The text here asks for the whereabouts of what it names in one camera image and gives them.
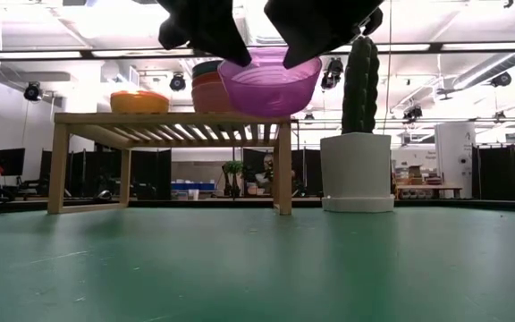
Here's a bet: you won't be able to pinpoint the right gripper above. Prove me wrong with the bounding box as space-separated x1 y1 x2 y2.
264 0 384 70

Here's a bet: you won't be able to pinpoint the teal bowl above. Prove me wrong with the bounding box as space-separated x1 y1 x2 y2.
191 59 225 77

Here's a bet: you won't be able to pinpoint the red bowl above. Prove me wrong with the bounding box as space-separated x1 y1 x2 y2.
191 71 224 89

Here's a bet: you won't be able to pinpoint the pink bowl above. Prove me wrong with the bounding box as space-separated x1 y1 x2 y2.
191 82 241 114

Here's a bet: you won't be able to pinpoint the purple translucent bowl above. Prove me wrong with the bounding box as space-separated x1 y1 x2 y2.
217 47 324 118

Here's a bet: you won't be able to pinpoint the orange translucent bowl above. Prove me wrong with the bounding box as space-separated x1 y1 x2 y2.
109 89 171 114

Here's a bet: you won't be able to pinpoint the wooden slatted shelf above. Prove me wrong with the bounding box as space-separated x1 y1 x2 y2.
46 111 293 216

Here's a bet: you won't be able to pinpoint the black ceiling spotlight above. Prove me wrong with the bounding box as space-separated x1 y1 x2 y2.
402 105 423 122
320 56 344 90
169 72 187 93
23 80 43 102
489 71 513 89

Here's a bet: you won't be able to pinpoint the green cactus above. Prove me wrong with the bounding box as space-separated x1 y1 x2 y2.
341 35 380 135

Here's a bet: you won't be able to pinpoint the small potted plant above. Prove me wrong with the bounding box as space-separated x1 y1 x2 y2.
222 159 245 199

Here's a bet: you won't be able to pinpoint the person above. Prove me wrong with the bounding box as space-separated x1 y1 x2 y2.
261 152 282 189

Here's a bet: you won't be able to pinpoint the black partition panel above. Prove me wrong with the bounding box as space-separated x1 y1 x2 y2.
38 148 173 201
471 145 515 201

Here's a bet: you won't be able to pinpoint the blue storage bins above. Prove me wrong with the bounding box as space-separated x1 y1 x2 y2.
171 181 217 192

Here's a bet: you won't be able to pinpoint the cardboard box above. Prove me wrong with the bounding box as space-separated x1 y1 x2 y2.
407 164 425 185

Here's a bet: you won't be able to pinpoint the white cylindrical pillar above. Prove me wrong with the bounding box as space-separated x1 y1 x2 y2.
435 121 477 189

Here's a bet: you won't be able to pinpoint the wooden table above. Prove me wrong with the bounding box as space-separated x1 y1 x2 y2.
395 183 463 200

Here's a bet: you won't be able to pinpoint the black monitor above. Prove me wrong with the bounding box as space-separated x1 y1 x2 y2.
0 148 26 178

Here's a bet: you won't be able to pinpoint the green table mat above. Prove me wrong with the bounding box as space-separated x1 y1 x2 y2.
0 205 515 322

